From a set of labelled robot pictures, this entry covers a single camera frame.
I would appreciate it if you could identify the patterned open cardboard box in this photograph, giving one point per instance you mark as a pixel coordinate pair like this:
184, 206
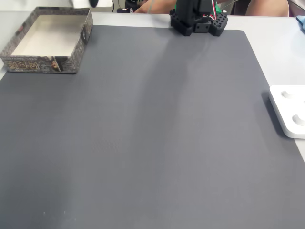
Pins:
47, 64

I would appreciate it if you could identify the person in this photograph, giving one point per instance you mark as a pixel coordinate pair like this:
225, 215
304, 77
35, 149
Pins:
162, 7

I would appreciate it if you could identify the green clamp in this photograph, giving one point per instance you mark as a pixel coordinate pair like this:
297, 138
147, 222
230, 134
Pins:
218, 10

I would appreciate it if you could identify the grey table mat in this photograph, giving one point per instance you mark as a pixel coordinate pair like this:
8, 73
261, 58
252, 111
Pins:
143, 131

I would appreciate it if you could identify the blue object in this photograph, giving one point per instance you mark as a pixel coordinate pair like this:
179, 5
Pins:
301, 22

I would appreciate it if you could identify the white tray with round recesses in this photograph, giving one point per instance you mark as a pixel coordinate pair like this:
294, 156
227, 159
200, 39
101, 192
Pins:
290, 109

